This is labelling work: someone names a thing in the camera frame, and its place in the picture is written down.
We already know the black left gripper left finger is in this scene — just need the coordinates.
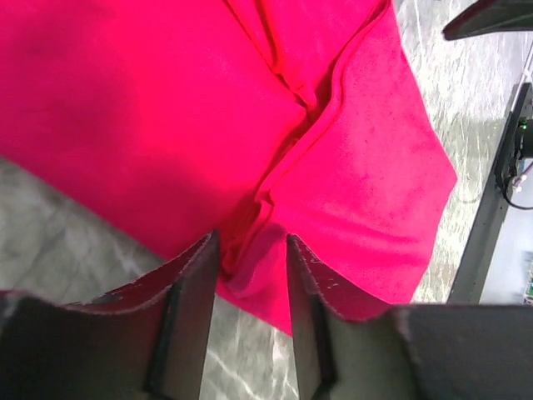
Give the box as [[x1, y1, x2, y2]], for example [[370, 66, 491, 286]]
[[1, 233, 220, 399]]

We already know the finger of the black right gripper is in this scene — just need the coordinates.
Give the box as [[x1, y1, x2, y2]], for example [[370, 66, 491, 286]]
[[442, 0, 532, 41]]

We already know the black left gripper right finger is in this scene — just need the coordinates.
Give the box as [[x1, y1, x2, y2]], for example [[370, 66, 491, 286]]
[[286, 233, 533, 400]]

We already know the red t-shirt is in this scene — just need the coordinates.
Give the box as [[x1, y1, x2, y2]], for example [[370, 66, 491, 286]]
[[1, 1, 456, 333]]

